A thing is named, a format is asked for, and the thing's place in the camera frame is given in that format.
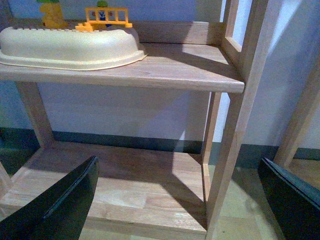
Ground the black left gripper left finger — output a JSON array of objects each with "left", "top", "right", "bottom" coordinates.
[{"left": 0, "top": 156, "right": 99, "bottom": 240}]

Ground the small toy figure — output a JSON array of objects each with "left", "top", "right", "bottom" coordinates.
[{"left": 96, "top": 0, "right": 113, "bottom": 28}]

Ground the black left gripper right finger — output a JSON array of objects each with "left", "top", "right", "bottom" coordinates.
[{"left": 258, "top": 158, "right": 320, "bottom": 240}]

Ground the yellow toy palm trunk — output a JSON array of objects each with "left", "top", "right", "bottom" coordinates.
[{"left": 37, "top": 0, "right": 69, "bottom": 29}]

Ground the yellow toy fence block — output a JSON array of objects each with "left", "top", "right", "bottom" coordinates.
[{"left": 75, "top": 7, "right": 133, "bottom": 32}]

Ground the wooden shelf rack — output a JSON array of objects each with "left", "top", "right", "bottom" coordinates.
[{"left": 0, "top": 0, "right": 303, "bottom": 240}]

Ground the beige toy island base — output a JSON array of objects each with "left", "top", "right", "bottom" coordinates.
[{"left": 0, "top": 27, "right": 147, "bottom": 71}]

